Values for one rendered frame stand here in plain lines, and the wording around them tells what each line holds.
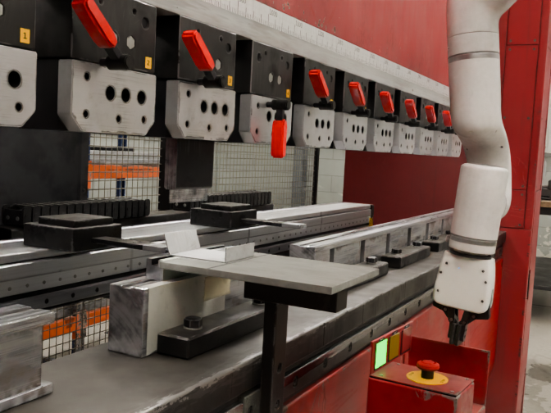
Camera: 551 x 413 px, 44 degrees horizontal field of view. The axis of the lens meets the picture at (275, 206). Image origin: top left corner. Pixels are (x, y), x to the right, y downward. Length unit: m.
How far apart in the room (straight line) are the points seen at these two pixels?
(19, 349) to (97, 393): 0.11
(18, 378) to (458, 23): 0.91
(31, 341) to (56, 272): 0.40
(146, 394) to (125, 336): 0.16
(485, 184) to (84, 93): 0.73
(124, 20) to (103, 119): 0.12
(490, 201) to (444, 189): 1.85
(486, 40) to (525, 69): 1.80
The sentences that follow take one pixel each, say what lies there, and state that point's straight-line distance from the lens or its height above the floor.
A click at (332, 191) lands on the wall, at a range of 9.09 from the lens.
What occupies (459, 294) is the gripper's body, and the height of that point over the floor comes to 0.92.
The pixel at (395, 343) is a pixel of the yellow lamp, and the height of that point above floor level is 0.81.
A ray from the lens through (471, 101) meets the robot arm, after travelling 1.27.
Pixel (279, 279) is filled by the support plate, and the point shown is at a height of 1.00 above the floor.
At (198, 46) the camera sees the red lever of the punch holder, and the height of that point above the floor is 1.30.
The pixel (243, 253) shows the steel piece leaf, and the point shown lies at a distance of 1.04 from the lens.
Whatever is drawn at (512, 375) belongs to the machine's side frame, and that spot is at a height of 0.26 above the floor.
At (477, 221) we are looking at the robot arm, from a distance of 1.26.
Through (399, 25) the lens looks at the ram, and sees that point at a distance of 1.85.
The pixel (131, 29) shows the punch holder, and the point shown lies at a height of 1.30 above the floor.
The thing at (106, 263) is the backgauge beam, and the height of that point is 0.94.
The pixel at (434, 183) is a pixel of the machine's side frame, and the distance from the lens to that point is 3.12.
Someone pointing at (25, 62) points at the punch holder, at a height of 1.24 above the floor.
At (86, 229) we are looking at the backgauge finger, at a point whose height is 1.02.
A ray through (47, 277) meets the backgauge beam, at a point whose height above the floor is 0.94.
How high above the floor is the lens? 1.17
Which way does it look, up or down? 5 degrees down
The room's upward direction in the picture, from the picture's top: 3 degrees clockwise
